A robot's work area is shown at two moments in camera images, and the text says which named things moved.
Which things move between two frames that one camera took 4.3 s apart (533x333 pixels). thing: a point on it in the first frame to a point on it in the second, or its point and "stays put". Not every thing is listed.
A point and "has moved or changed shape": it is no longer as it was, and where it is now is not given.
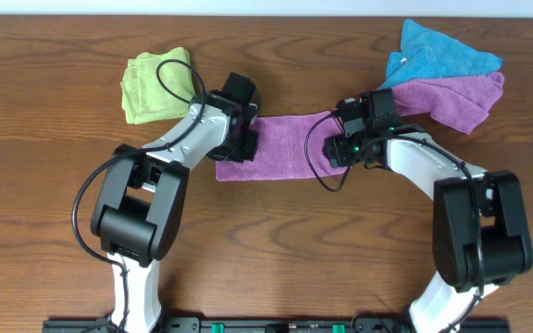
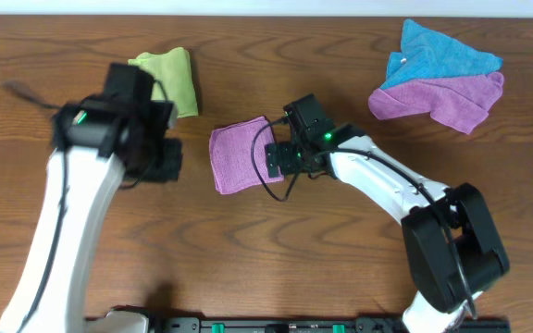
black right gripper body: [334, 151] to [273, 160]
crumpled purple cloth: [460, 102] stays put
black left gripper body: [249, 145] to [167, 162]
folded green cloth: [143, 98] stays put
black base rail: [265, 325] stays put
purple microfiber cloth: [281, 150] has moved or changed shape
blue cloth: [427, 54] stays put
